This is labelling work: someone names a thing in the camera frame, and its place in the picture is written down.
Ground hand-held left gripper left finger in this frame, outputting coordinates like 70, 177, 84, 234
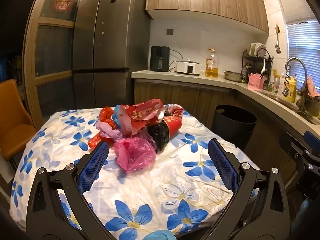
26, 141, 118, 240

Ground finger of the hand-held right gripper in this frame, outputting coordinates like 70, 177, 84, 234
279, 132, 304, 161
303, 131, 320, 155

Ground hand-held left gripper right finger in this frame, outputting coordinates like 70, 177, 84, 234
207, 138, 290, 240

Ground purple glove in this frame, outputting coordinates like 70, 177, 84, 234
95, 120, 123, 140

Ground black trash bin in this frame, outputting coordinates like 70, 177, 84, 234
211, 104, 258, 153

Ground pink plastic bag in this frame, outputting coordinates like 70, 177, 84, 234
114, 137, 157, 173

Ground red paper cup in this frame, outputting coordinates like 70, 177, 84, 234
161, 116, 182, 139

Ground black plastic bag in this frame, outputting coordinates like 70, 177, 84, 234
147, 124, 170, 152

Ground large red printed plastic bag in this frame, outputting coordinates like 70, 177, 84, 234
125, 99, 164, 130

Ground person's right hand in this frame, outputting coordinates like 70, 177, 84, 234
298, 197, 313, 230

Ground person's left hand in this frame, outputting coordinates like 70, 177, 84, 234
140, 230, 177, 240

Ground steel sink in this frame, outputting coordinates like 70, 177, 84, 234
260, 90, 320, 125

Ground yellow dish soap bottle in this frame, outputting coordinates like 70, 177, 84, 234
282, 76, 297, 103

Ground pink cloth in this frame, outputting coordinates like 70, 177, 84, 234
307, 76, 320, 97

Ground white plastic bottle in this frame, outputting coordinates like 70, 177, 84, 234
277, 72, 287, 98

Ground blue floral tablecloth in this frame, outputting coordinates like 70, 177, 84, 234
9, 104, 260, 240

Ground pink utensil holder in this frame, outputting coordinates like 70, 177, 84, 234
247, 74, 266, 91

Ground steel faucet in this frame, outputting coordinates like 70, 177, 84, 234
285, 57, 308, 112

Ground steel basin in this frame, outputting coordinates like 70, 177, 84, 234
223, 70, 244, 82

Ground black dish rack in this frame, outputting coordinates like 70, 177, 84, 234
242, 49, 273, 85

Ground orange chair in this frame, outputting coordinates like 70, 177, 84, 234
0, 79, 37, 162

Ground window blinds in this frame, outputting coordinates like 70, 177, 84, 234
274, 0, 320, 89

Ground hanging metal spatula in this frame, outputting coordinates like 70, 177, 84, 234
275, 25, 281, 54

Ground cooking oil bottle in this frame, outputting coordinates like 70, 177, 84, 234
205, 49, 219, 78

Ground white rice cooker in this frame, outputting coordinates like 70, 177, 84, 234
176, 59, 201, 76

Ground wooden glass door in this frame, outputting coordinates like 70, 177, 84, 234
23, 0, 97, 130

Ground grey refrigerator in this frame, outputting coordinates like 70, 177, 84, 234
72, 0, 152, 110

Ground black air fryer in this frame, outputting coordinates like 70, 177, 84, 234
150, 46, 170, 72

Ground colourful door sticker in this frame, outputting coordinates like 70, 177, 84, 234
53, 0, 74, 12

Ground wire sink caddy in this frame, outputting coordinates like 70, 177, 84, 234
296, 97, 320, 117

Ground black coiled hose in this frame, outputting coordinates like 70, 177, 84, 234
284, 65, 292, 98

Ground black power cable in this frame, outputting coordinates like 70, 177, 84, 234
169, 50, 185, 73

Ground wooden wall cabinets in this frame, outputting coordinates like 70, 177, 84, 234
146, 0, 270, 34

